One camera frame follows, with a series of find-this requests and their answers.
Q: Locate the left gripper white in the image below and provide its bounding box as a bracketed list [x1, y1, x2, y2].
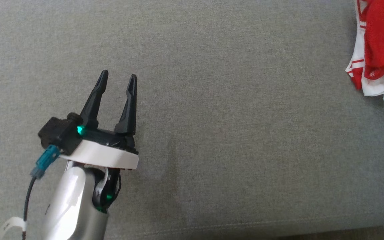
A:
[59, 70, 140, 170]

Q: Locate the grey fabric sofa seat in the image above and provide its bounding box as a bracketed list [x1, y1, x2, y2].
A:
[0, 0, 384, 239]

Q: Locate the black cable with teal connector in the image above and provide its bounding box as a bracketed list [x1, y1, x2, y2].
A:
[22, 145, 61, 240]

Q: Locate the white cable label tag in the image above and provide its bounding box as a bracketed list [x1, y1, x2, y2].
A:
[0, 217, 27, 239]

